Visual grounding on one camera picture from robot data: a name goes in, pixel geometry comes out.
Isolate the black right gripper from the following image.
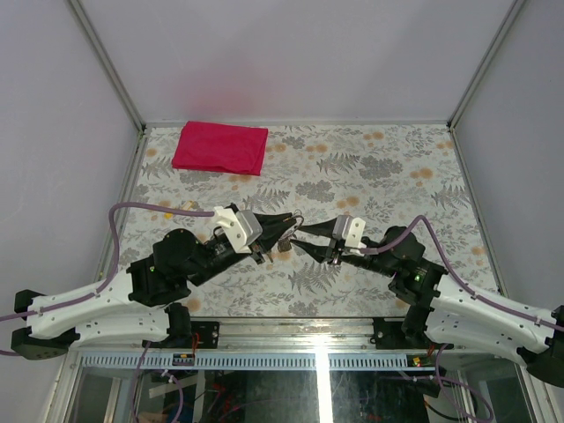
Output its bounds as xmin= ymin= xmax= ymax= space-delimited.
xmin=290 ymin=216 xmax=397 ymax=278

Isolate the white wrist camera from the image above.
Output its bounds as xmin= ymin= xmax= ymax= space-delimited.
xmin=332 ymin=215 xmax=366 ymax=249
xmin=212 ymin=206 xmax=263 ymax=254

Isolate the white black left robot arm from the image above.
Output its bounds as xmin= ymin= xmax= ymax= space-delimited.
xmin=11 ymin=208 xmax=297 ymax=360

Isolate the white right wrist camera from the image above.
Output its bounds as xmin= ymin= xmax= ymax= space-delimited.
xmin=332 ymin=215 xmax=366 ymax=249

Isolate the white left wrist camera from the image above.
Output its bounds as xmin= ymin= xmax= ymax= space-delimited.
xmin=212 ymin=206 xmax=263 ymax=254

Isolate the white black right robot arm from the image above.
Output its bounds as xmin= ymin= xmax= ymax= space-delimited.
xmin=293 ymin=215 xmax=563 ymax=387

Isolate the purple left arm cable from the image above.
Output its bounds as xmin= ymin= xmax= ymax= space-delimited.
xmin=0 ymin=202 xmax=217 ymax=358

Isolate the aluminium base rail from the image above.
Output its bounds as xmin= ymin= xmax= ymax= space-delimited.
xmin=65 ymin=315 xmax=442 ymax=353

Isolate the folded pink cloth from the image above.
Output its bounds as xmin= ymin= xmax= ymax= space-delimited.
xmin=171 ymin=121 xmax=269 ymax=176

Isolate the white slotted cable duct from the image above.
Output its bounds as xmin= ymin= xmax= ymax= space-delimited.
xmin=80 ymin=352 xmax=424 ymax=371

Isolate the metal keyring with clips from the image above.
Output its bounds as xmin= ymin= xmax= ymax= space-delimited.
xmin=277 ymin=211 xmax=304 ymax=253

